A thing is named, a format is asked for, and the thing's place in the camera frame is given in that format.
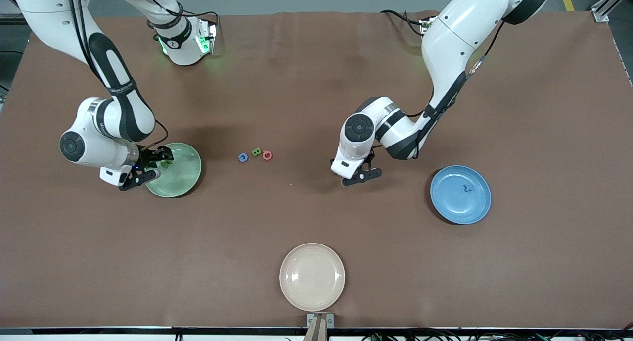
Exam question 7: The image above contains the black table edge rail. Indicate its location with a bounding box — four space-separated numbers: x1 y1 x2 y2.
0 326 633 336

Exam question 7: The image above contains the black arm base cable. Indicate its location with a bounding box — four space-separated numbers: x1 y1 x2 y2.
380 9 426 38
163 0 221 35

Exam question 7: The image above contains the aluminium frame profile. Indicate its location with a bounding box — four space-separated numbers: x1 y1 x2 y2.
591 0 633 23

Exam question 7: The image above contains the light green plate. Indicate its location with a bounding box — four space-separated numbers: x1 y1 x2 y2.
145 142 203 199

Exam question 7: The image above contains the blue plate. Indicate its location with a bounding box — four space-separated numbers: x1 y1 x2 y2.
429 165 492 225

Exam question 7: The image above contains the brown table cover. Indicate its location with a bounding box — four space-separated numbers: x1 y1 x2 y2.
0 10 633 329

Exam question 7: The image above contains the beige plate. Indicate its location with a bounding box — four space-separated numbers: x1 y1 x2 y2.
279 243 346 312

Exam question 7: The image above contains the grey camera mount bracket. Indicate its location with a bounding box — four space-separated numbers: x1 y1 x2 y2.
305 313 335 341

